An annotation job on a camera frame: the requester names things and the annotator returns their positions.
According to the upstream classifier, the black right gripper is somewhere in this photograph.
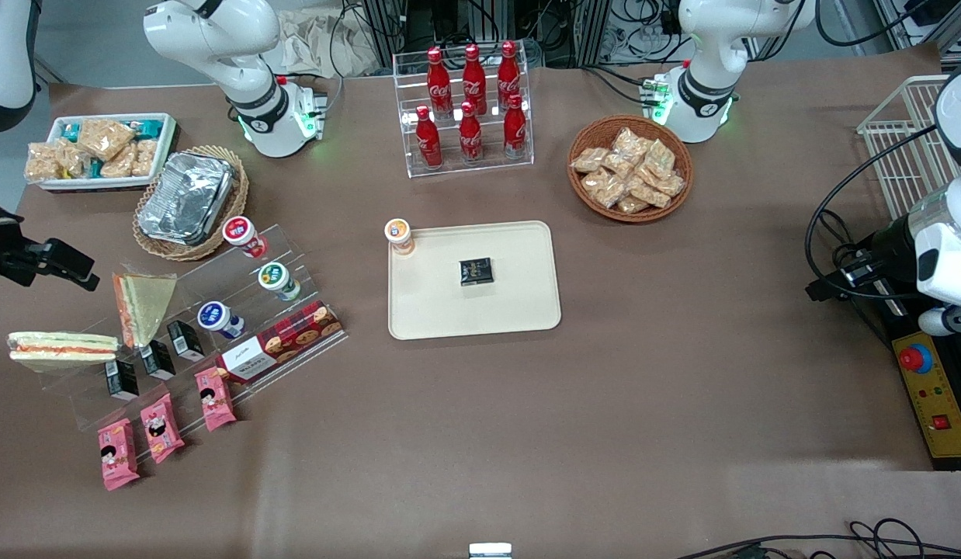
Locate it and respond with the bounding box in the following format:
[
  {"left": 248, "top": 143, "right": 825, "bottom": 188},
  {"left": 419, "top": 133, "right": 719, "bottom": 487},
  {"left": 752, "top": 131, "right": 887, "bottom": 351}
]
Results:
[{"left": 0, "top": 233, "right": 102, "bottom": 293}]

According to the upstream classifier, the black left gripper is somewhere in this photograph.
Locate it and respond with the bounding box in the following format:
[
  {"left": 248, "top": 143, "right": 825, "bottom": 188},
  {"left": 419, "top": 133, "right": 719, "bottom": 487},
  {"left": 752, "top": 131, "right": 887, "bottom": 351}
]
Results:
[{"left": 805, "top": 214, "right": 921, "bottom": 303}]

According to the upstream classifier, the triangle sandwich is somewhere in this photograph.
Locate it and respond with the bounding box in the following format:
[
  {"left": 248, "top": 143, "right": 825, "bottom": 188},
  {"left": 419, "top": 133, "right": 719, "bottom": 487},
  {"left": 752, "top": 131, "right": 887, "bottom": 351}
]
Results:
[
  {"left": 7, "top": 332, "right": 121, "bottom": 372},
  {"left": 112, "top": 268, "right": 179, "bottom": 349}
]

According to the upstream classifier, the beige plastic tray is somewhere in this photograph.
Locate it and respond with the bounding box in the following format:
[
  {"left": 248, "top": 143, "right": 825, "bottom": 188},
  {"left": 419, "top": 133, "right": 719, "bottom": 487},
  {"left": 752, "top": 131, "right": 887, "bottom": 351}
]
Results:
[{"left": 387, "top": 220, "right": 563, "bottom": 341}]

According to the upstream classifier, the rice cracker packet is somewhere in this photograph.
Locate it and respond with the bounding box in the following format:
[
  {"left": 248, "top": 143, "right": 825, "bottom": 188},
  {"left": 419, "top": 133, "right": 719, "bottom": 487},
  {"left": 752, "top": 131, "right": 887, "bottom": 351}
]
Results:
[
  {"left": 57, "top": 140, "right": 91, "bottom": 176},
  {"left": 24, "top": 142, "right": 63, "bottom": 182},
  {"left": 131, "top": 138, "right": 160, "bottom": 176},
  {"left": 100, "top": 149, "right": 137, "bottom": 179},
  {"left": 77, "top": 116, "right": 137, "bottom": 161}
]

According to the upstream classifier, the small black carton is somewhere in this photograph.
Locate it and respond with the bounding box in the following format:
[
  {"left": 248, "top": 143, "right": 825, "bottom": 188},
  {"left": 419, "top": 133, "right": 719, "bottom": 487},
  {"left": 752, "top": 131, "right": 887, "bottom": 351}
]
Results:
[
  {"left": 141, "top": 339, "right": 176, "bottom": 381},
  {"left": 168, "top": 320, "right": 206, "bottom": 362},
  {"left": 106, "top": 359, "right": 140, "bottom": 401}
]

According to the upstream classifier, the aluminium foil container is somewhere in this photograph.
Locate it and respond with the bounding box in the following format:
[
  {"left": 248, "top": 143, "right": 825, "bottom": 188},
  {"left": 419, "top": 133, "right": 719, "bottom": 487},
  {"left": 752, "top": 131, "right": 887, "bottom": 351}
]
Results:
[{"left": 137, "top": 152, "right": 234, "bottom": 246}]

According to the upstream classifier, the clear acrylic stepped stand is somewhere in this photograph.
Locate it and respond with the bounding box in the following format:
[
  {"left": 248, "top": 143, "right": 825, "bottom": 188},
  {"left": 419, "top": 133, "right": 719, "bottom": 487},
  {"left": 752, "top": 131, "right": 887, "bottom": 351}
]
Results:
[{"left": 34, "top": 224, "right": 349, "bottom": 467}]

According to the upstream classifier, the blue lid cup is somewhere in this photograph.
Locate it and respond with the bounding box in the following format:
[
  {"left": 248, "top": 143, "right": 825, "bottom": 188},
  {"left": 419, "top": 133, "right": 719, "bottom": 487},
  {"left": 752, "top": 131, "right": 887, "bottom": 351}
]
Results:
[{"left": 197, "top": 300, "right": 246, "bottom": 340}]

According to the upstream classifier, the white rectangular plastic bin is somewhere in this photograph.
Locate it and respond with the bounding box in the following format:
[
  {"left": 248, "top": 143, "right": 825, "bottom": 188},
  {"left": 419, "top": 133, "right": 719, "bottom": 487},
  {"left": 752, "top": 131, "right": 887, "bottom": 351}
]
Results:
[{"left": 24, "top": 113, "right": 178, "bottom": 193}]

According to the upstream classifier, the yellow emergency stop box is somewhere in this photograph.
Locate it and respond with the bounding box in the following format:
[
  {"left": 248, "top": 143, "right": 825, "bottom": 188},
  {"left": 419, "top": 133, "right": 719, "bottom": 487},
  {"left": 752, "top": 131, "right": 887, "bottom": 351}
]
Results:
[{"left": 890, "top": 330, "right": 961, "bottom": 471}]

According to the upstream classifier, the red lid cup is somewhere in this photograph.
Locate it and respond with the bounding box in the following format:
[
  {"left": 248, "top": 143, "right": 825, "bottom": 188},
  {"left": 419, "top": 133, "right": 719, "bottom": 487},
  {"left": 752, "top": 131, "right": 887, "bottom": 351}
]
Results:
[{"left": 222, "top": 216, "right": 268, "bottom": 259}]

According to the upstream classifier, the oval wicker basket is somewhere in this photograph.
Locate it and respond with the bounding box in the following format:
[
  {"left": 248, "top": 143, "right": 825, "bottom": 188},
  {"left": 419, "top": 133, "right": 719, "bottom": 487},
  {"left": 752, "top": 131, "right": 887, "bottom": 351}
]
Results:
[{"left": 133, "top": 144, "right": 250, "bottom": 262}]

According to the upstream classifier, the pink snack packet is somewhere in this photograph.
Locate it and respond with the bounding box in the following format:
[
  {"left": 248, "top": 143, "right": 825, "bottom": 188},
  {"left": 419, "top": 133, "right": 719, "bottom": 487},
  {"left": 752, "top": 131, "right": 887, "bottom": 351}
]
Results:
[
  {"left": 140, "top": 393, "right": 186, "bottom": 464},
  {"left": 98, "top": 418, "right": 141, "bottom": 491},
  {"left": 195, "top": 366, "right": 238, "bottom": 432}
]

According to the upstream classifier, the green lid cup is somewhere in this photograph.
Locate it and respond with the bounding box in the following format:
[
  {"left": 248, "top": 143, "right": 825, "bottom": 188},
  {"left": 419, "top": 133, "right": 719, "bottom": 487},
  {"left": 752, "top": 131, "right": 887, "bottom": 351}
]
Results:
[{"left": 258, "top": 262, "right": 301, "bottom": 302}]

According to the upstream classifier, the red tartan cookie box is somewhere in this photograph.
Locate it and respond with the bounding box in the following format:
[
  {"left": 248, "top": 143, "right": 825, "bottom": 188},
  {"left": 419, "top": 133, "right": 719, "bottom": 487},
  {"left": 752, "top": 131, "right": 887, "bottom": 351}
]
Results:
[{"left": 217, "top": 300, "right": 345, "bottom": 384}]

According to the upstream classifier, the round wicker basket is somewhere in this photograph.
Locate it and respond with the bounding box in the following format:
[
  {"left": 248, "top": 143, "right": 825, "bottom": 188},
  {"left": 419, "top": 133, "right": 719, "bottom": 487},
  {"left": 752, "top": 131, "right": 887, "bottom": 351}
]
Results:
[{"left": 567, "top": 115, "right": 694, "bottom": 224}]

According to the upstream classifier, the orange lid cup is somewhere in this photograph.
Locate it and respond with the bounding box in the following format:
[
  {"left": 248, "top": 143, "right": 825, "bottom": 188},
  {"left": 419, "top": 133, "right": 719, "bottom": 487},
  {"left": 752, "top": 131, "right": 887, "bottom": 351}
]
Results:
[{"left": 384, "top": 218, "right": 416, "bottom": 256}]

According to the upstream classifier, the crumpled beige paper bag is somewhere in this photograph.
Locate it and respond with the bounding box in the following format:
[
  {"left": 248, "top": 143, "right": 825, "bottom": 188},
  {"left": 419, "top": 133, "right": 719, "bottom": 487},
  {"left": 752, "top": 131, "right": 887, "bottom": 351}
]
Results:
[{"left": 275, "top": 8, "right": 382, "bottom": 78}]

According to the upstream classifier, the red cola bottle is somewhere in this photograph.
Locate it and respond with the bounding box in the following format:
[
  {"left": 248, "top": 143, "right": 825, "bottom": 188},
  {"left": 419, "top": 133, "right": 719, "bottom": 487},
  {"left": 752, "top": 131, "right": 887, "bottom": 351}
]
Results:
[
  {"left": 462, "top": 44, "right": 488, "bottom": 117},
  {"left": 502, "top": 95, "right": 529, "bottom": 161},
  {"left": 458, "top": 101, "right": 484, "bottom": 165},
  {"left": 415, "top": 106, "right": 443, "bottom": 169},
  {"left": 426, "top": 47, "right": 453, "bottom": 119},
  {"left": 497, "top": 40, "right": 522, "bottom": 111}
]

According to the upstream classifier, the clear acrylic bottle rack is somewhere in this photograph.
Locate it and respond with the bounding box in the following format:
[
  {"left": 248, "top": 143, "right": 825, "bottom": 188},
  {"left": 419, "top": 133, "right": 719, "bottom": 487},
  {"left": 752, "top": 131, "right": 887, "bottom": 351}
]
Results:
[{"left": 393, "top": 40, "right": 535, "bottom": 179}]

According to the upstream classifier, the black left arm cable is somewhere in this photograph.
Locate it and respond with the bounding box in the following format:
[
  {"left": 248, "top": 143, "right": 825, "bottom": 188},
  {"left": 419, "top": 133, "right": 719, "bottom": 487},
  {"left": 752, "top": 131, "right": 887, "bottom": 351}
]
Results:
[{"left": 804, "top": 124, "right": 941, "bottom": 300}]

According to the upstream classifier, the white wire basket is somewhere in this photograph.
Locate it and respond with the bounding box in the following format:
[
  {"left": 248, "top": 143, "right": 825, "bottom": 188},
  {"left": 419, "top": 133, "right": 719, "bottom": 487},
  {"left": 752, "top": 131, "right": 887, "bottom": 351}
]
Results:
[{"left": 857, "top": 75, "right": 961, "bottom": 223}]

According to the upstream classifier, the black cable bundle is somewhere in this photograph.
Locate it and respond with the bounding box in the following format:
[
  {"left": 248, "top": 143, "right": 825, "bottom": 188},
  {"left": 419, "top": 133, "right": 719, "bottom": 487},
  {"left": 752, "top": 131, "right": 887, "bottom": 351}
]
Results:
[{"left": 675, "top": 519, "right": 961, "bottom": 559}]

